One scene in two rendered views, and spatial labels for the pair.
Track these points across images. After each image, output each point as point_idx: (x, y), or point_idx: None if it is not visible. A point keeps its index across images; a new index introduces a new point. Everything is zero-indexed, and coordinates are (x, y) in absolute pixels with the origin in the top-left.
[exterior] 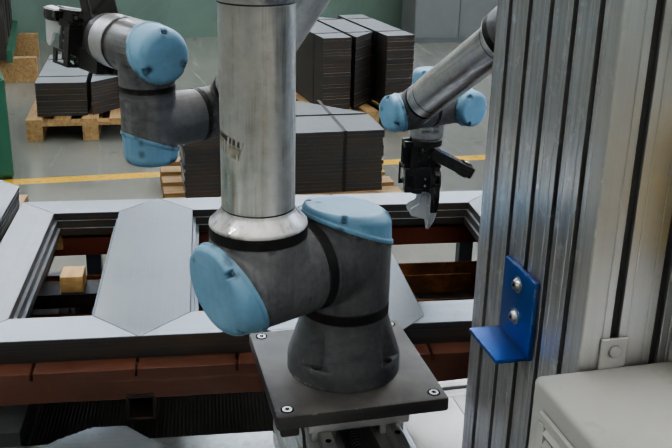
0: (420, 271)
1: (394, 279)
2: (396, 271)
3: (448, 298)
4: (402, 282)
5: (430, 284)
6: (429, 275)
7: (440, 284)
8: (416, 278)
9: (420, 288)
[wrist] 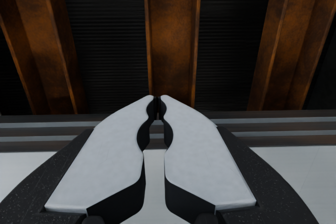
0: (9, 8)
1: (308, 161)
2: (277, 154)
3: None
4: (326, 152)
5: (58, 1)
6: (51, 5)
7: None
8: (59, 28)
9: (65, 18)
